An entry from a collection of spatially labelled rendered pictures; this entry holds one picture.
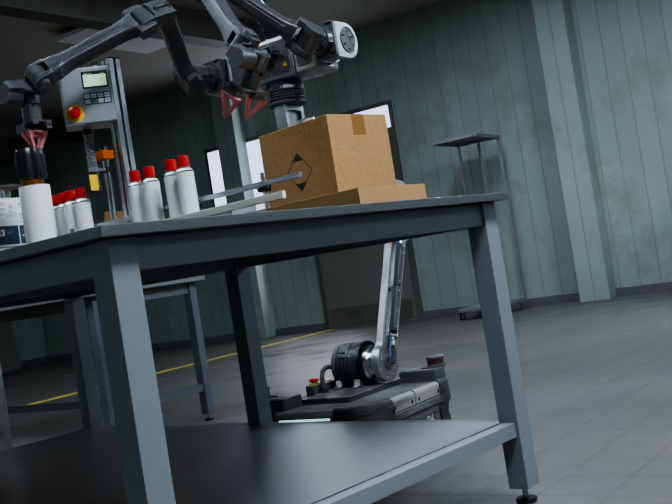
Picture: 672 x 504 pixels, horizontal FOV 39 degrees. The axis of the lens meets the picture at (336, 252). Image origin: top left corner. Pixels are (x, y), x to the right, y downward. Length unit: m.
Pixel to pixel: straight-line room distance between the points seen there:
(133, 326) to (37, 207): 1.19
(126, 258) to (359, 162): 1.14
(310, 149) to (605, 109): 7.25
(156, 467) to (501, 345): 1.17
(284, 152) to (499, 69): 7.57
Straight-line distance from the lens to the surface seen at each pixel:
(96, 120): 3.24
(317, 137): 2.67
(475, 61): 10.37
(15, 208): 3.08
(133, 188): 2.94
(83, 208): 3.18
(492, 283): 2.57
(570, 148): 9.66
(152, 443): 1.72
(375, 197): 2.21
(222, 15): 2.86
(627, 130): 9.71
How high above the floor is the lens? 0.70
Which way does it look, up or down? 1 degrees up
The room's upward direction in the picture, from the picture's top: 9 degrees counter-clockwise
